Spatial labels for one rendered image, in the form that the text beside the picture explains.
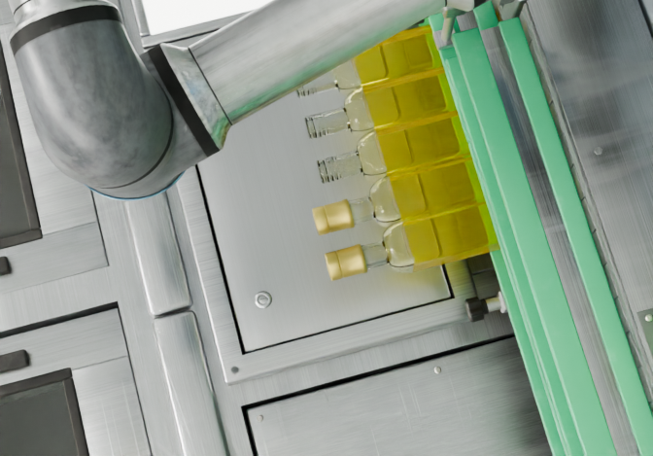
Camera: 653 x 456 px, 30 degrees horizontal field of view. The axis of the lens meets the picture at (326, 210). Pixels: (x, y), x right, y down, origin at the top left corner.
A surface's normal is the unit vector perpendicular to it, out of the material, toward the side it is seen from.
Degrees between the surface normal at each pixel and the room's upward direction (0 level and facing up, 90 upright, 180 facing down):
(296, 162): 90
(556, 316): 90
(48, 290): 90
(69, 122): 69
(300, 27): 87
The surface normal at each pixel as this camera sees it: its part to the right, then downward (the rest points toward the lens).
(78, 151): -0.13, 0.65
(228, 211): 0.00, -0.26
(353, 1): 0.04, 0.02
